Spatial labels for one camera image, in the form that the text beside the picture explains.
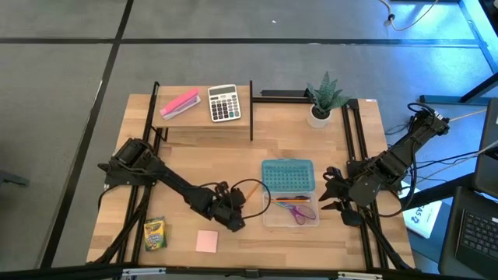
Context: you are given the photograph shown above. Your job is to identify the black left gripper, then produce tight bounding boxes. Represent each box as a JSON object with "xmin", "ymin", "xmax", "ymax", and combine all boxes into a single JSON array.
[{"xmin": 208, "ymin": 181, "xmax": 247, "ymax": 233}]

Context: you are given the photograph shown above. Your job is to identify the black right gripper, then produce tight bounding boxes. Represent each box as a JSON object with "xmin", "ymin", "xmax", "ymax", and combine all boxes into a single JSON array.
[{"xmin": 318, "ymin": 166, "xmax": 385, "ymax": 228}]

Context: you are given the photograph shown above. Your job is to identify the pink sticky note pad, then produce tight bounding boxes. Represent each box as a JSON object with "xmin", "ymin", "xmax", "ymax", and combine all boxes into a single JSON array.
[{"xmin": 195, "ymin": 229, "xmax": 219, "ymax": 254}]

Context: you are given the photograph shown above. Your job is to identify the purple handled scissors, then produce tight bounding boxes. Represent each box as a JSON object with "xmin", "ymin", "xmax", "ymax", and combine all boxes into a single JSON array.
[{"xmin": 276, "ymin": 201, "xmax": 317, "ymax": 226}]

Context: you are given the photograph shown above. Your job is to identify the clear pencil case teal lid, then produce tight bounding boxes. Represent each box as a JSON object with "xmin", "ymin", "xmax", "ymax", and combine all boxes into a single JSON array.
[{"xmin": 260, "ymin": 158, "xmax": 321, "ymax": 229}]

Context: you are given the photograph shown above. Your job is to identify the yellow green crayon box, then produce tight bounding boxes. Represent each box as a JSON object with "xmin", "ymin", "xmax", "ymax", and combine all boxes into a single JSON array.
[{"xmin": 143, "ymin": 216, "xmax": 168, "ymax": 252}]

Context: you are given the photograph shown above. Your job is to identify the white box blue print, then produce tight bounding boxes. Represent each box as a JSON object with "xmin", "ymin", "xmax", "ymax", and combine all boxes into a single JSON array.
[{"xmin": 402, "ymin": 180, "xmax": 444, "ymax": 240}]

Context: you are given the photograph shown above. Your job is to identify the potted snake plant white pot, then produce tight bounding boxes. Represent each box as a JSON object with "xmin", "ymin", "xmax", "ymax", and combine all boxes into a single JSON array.
[{"xmin": 305, "ymin": 71, "xmax": 353, "ymax": 129}]

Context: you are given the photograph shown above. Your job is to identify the wooden desk shelf black legs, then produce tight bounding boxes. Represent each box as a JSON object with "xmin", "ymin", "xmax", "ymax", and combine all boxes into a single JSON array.
[{"xmin": 149, "ymin": 80, "xmax": 254, "ymax": 143}]

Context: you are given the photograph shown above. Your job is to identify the white desk calculator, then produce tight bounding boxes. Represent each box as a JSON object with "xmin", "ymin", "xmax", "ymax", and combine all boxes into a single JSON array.
[{"xmin": 207, "ymin": 83, "xmax": 242, "ymax": 123}]

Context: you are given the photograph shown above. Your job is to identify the pink stapler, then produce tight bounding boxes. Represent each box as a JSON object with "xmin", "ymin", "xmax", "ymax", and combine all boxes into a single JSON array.
[{"xmin": 159, "ymin": 86, "xmax": 202, "ymax": 121}]

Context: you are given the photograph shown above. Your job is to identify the black laptop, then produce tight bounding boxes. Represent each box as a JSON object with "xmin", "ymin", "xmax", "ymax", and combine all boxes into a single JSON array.
[{"xmin": 438, "ymin": 185, "xmax": 498, "ymax": 279}]

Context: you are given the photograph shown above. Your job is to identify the dark monitor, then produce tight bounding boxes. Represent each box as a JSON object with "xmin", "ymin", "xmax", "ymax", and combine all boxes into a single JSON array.
[{"xmin": 472, "ymin": 97, "xmax": 498, "ymax": 199}]

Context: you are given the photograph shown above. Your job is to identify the dark floor stand foot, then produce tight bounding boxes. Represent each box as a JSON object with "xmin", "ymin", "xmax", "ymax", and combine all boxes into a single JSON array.
[{"xmin": 0, "ymin": 170, "xmax": 30, "ymax": 187}]

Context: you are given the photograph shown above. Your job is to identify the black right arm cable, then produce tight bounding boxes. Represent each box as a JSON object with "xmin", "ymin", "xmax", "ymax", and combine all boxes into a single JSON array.
[{"xmin": 361, "ymin": 147, "xmax": 419, "ymax": 219}]

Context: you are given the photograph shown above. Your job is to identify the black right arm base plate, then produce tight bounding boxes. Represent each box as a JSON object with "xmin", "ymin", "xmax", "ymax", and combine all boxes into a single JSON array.
[{"xmin": 346, "ymin": 158, "xmax": 404, "ymax": 191}]

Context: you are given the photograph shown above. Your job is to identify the grey floor cable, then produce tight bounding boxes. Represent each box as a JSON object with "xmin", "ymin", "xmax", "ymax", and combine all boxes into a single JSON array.
[{"xmin": 422, "ymin": 140, "xmax": 498, "ymax": 180}]

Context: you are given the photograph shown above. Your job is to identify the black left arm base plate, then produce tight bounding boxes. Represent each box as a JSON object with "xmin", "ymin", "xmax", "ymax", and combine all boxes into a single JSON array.
[{"xmin": 96, "ymin": 159, "xmax": 159, "ymax": 187}]

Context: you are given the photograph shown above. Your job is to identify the black desk leg frame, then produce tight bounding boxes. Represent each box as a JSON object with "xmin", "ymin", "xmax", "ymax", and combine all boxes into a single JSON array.
[{"xmin": 419, "ymin": 0, "xmax": 498, "ymax": 106}]

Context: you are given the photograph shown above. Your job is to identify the yellow extension cord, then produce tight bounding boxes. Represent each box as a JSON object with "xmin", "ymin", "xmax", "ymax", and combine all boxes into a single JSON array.
[{"xmin": 449, "ymin": 109, "xmax": 488, "ymax": 122}]

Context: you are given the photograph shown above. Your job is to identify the black aluminium table frame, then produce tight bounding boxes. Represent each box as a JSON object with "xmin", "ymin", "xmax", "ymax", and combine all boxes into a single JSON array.
[{"xmin": 0, "ymin": 79, "xmax": 498, "ymax": 280}]

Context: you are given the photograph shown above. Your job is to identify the tan floor cable black plug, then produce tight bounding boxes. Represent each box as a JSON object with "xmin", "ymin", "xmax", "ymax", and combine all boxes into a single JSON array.
[{"xmin": 379, "ymin": 0, "xmax": 440, "ymax": 33}]

